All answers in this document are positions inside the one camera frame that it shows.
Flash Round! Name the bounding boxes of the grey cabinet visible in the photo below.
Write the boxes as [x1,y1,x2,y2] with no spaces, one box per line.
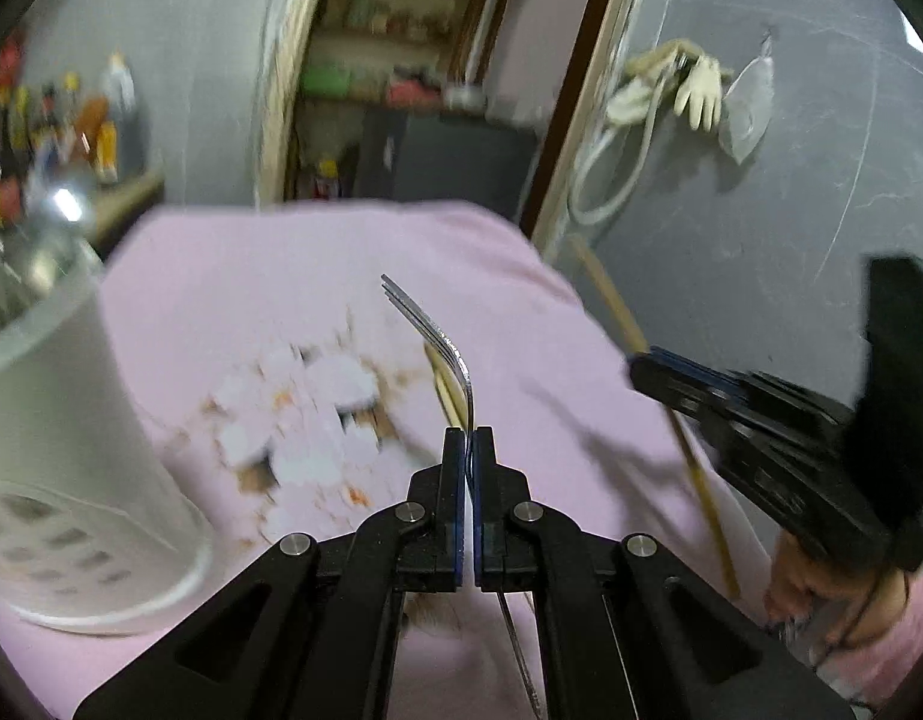
[351,108,542,205]

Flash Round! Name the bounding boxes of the person's right forearm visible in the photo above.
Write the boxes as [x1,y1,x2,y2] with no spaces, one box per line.
[817,574,923,702]

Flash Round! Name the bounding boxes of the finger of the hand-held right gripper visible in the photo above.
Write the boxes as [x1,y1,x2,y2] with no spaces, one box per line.
[647,345,756,396]
[627,354,744,430]

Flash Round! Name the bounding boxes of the red cap sauce bottle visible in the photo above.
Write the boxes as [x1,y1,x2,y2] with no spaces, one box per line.
[36,85,59,167]

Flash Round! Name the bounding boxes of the metal pot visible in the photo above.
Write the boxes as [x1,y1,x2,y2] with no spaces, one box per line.
[441,82,485,113]

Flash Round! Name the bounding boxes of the metal fork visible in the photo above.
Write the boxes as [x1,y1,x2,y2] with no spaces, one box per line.
[380,274,546,720]

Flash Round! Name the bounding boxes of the green box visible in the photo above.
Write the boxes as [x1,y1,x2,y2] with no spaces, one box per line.
[299,63,354,99]

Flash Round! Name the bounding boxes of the white hose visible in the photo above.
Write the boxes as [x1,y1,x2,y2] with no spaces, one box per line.
[569,40,703,227]

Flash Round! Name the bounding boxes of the orange packet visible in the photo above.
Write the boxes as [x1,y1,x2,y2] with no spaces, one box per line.
[77,96,112,160]

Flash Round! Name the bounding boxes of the pink blanket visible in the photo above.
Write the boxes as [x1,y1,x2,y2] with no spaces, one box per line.
[0,199,778,720]

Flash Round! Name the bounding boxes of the wooden door frame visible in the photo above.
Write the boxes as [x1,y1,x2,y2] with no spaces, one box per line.
[252,0,657,257]

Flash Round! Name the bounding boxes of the white mesh bag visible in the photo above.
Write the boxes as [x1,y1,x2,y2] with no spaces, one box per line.
[719,28,778,164]

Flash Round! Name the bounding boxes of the wooden shelf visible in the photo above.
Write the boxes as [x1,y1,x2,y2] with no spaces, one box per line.
[302,0,501,107]

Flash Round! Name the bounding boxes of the red cloth item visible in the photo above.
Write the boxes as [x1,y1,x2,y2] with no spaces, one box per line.
[385,78,440,110]

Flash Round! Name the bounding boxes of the white plastic utensil holder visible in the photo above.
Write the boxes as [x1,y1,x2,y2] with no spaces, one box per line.
[0,165,217,636]

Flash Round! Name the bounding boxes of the cream rubber gloves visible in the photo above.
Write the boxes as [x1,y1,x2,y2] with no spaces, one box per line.
[673,52,725,133]

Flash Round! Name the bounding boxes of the kitchen counter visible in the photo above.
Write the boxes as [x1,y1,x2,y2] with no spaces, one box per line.
[85,168,167,242]

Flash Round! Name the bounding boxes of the yellow cap sauce bottle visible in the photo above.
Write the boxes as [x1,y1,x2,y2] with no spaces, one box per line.
[56,73,85,160]

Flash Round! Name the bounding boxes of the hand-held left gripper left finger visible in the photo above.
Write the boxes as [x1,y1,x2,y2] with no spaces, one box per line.
[71,427,466,720]

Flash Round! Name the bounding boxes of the person's right hand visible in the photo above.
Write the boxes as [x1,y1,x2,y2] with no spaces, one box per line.
[765,536,910,650]

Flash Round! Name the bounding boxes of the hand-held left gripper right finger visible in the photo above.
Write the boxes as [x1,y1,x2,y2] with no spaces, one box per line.
[472,426,856,720]

